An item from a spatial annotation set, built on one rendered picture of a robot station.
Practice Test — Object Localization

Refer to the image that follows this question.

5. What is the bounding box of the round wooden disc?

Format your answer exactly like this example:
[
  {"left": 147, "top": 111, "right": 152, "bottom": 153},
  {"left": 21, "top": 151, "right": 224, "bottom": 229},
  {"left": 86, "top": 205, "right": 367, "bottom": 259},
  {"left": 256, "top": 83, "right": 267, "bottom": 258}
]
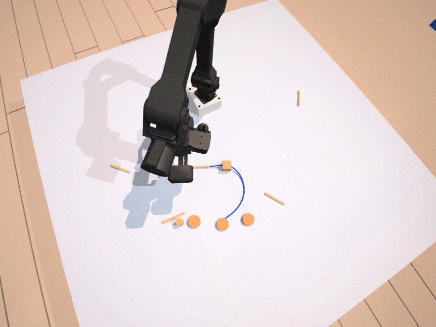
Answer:
[
  {"left": 242, "top": 213, "right": 255, "bottom": 226},
  {"left": 188, "top": 215, "right": 201, "bottom": 228}
]

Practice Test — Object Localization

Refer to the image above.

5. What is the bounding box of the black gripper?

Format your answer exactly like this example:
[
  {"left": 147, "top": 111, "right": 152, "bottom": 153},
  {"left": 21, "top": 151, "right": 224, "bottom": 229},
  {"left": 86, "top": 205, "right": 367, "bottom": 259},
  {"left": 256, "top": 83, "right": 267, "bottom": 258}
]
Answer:
[{"left": 168, "top": 116, "right": 194, "bottom": 184}]

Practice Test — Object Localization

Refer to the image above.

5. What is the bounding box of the light wooden block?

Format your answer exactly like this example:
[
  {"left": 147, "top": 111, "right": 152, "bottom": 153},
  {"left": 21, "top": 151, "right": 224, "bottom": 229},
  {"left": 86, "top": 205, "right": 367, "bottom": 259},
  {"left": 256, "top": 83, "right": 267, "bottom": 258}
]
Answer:
[{"left": 222, "top": 161, "right": 231, "bottom": 171}]

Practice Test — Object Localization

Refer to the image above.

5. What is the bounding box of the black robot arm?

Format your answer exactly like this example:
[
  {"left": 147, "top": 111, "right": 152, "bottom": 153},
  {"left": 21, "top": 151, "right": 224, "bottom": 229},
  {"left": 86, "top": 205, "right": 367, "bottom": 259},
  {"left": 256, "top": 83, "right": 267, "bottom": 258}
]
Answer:
[{"left": 141, "top": 0, "right": 227, "bottom": 177}]

